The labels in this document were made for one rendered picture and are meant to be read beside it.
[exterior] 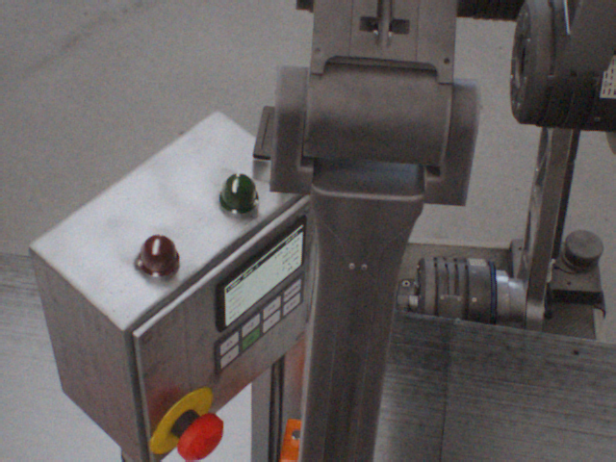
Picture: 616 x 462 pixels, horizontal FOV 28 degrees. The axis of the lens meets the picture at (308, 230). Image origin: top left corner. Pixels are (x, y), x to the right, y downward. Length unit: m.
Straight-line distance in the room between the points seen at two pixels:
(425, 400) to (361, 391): 0.74
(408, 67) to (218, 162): 0.22
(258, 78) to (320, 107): 2.28
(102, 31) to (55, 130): 0.32
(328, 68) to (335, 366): 0.19
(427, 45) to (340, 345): 0.19
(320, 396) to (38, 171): 2.06
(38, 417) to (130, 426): 0.61
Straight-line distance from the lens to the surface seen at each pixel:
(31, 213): 2.72
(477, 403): 1.50
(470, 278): 2.10
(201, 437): 0.88
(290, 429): 1.05
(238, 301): 0.84
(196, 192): 0.83
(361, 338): 0.74
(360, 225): 0.69
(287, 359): 1.02
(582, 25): 1.32
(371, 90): 0.66
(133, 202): 0.83
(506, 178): 2.80
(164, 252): 0.78
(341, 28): 0.66
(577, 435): 1.51
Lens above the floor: 2.13
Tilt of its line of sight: 53 degrees down
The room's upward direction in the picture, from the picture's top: 4 degrees clockwise
